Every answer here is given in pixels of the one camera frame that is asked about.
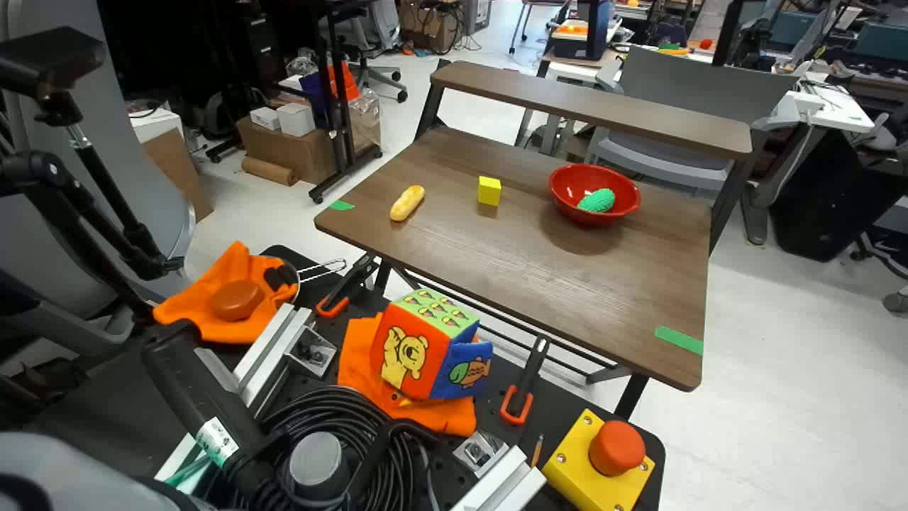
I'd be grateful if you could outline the green plush object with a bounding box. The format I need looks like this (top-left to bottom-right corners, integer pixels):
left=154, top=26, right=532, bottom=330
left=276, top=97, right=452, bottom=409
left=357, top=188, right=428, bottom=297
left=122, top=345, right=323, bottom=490
left=577, top=183, right=620, bottom=215

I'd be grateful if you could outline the red-orange plastic bowl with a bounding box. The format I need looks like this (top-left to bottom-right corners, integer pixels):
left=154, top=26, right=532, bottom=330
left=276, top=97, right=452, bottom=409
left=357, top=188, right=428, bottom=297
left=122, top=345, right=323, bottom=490
left=547, top=162, right=644, bottom=226

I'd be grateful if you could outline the yellow bread roll toy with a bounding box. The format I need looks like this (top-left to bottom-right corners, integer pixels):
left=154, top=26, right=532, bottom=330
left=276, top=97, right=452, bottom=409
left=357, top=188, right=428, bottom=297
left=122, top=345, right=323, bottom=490
left=387, top=180, right=428, bottom=226

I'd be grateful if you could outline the yellow cube block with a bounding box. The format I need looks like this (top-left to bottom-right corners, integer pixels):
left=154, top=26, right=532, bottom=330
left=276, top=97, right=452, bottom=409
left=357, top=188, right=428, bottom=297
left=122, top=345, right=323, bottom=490
left=475, top=172, right=505, bottom=210

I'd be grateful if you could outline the colourful plush cube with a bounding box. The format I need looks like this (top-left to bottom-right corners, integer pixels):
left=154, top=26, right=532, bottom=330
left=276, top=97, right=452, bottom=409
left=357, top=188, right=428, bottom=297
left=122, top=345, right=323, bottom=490
left=366, top=286, right=498, bottom=405

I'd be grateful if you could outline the orange folded cloth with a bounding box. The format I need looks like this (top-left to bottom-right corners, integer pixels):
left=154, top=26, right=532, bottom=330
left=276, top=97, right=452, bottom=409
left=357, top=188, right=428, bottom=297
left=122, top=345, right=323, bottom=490
left=336, top=312, right=479, bottom=440

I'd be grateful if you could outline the black white marker card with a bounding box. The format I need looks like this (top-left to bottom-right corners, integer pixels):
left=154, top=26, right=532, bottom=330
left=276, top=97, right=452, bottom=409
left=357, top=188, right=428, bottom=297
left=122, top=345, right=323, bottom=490
left=452, top=430, right=512, bottom=480
left=285, top=327, right=339, bottom=378

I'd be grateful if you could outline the black metal stand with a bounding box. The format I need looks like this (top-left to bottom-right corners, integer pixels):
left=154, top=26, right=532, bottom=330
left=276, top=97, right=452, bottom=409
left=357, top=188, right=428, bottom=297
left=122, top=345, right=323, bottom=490
left=308, top=0, right=387, bottom=205

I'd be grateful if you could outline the large open cardboard box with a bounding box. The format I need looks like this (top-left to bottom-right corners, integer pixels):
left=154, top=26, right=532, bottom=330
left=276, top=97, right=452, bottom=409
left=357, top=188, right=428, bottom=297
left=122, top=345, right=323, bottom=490
left=237, top=88, right=383, bottom=183

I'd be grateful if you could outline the raised wooden table shelf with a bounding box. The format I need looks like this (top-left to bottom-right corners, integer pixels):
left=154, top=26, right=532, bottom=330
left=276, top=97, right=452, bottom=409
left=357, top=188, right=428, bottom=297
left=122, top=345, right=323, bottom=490
left=428, top=58, right=756, bottom=158

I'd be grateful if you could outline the yellow box red button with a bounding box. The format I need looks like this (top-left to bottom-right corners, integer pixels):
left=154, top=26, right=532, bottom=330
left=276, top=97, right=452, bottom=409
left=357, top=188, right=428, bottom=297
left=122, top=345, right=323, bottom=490
left=540, top=405, right=660, bottom=511

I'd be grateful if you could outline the orange crumpled cloth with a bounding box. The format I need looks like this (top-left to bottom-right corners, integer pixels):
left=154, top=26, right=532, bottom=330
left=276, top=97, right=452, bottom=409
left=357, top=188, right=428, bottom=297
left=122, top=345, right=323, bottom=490
left=150, top=237, right=305, bottom=345

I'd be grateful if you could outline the grey chair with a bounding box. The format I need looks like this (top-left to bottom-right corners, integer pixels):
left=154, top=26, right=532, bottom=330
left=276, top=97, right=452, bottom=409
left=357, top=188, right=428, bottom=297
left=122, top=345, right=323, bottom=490
left=584, top=46, right=803, bottom=196

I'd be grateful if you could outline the small cardboard box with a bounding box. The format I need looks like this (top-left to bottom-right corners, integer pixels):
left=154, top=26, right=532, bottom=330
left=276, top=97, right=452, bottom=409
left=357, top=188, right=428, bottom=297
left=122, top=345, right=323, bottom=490
left=140, top=124, right=217, bottom=222

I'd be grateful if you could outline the black bin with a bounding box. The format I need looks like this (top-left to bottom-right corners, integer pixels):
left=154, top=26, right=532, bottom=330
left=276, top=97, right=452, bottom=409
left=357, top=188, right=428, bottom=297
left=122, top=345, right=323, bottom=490
left=769, top=131, right=892, bottom=263

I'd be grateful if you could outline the white desk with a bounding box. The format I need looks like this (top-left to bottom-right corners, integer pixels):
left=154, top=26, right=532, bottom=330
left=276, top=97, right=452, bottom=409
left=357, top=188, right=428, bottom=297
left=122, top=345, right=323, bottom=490
left=756, top=80, right=878, bottom=135

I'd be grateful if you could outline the black clamp orange handle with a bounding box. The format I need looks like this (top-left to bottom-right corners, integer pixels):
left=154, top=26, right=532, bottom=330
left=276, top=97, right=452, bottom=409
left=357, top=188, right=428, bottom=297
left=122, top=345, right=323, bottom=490
left=313, top=253, right=381, bottom=321
left=498, top=337, right=555, bottom=429

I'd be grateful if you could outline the black cable coil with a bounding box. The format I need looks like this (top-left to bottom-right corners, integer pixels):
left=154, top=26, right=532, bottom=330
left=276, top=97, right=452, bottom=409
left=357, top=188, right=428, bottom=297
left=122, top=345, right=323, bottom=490
left=201, top=379, right=444, bottom=511

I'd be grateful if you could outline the aluminium extrusion rail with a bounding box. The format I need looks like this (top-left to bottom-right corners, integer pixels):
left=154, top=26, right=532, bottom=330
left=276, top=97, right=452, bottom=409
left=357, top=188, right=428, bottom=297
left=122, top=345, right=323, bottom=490
left=234, top=303, right=315, bottom=399
left=448, top=442, right=550, bottom=511

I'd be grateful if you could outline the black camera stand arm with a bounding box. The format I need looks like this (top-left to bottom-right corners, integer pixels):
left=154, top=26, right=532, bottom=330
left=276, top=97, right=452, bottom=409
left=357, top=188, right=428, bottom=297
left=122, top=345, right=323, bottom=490
left=0, top=92, right=187, bottom=315

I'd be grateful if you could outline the black camera on mount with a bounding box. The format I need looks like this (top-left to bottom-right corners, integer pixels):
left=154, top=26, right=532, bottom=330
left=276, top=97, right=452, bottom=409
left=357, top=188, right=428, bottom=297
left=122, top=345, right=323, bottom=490
left=0, top=26, right=108, bottom=101

